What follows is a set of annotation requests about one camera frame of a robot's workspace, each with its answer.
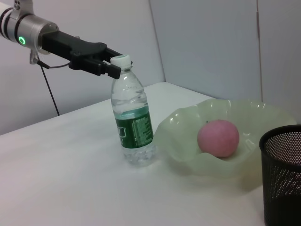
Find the black mesh pen holder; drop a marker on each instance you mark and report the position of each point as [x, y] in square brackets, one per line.
[282, 176]

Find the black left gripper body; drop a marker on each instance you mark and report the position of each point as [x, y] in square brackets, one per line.
[63, 44]

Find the pink peach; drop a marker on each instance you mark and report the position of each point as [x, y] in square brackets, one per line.
[218, 139]

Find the green glass fruit plate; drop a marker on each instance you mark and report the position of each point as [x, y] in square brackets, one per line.
[183, 141]

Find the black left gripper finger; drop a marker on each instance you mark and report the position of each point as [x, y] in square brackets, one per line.
[113, 70]
[109, 53]

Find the clear green label water bottle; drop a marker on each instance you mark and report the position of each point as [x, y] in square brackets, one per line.
[134, 131]

